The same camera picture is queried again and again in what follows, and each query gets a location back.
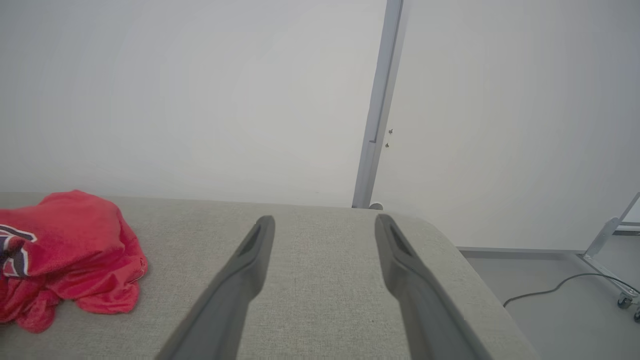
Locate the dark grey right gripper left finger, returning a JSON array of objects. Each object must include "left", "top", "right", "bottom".
[{"left": 155, "top": 215, "right": 276, "bottom": 360}]

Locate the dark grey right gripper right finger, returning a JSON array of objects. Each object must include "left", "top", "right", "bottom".
[{"left": 376, "top": 214, "right": 493, "bottom": 360}]

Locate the red basketball jersey garment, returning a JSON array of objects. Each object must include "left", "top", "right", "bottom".
[{"left": 0, "top": 189, "right": 149, "bottom": 334}]

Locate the metal stand with caster wheels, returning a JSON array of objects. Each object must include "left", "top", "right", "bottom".
[{"left": 580, "top": 192, "right": 640, "bottom": 323}]

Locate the grey wall baseboard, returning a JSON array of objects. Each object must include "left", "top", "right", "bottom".
[{"left": 456, "top": 246, "right": 586, "bottom": 254}]

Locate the black floor cable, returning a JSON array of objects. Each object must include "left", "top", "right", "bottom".
[{"left": 502, "top": 272, "right": 640, "bottom": 308}]

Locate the grey metal partition post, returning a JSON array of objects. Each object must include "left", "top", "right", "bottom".
[{"left": 351, "top": 0, "right": 405, "bottom": 209}]

